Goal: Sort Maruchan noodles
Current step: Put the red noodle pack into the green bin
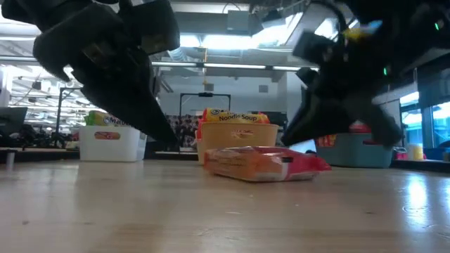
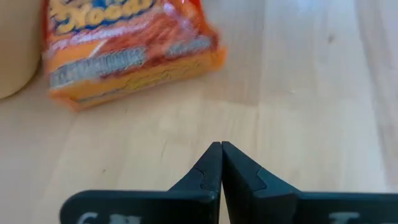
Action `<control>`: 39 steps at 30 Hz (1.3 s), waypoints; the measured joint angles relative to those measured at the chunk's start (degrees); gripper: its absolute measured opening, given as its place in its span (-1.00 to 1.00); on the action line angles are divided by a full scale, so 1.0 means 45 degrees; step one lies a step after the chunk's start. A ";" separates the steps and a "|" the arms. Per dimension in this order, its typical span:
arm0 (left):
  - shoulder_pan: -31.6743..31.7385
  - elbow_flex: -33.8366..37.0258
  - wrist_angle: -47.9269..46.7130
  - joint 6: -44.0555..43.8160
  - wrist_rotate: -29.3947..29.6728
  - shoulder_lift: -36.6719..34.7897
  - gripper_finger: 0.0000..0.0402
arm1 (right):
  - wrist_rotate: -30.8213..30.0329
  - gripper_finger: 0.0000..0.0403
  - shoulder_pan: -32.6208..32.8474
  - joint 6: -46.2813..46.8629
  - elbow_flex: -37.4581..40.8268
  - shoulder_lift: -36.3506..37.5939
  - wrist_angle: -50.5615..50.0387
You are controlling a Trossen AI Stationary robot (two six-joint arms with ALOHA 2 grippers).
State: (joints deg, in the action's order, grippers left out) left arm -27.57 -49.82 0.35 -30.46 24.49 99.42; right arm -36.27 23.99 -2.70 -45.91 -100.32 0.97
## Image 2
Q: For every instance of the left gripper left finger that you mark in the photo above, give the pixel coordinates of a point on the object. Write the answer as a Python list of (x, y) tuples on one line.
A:
[(149, 207)]

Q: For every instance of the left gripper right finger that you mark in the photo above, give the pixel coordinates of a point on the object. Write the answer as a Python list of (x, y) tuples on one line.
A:
[(280, 208)]

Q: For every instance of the red Saucy Noods pack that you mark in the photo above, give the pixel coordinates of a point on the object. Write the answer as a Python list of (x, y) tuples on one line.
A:
[(124, 53)]

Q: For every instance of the yellow plastic bin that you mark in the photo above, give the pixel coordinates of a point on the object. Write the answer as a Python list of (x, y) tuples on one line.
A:
[(15, 46)]

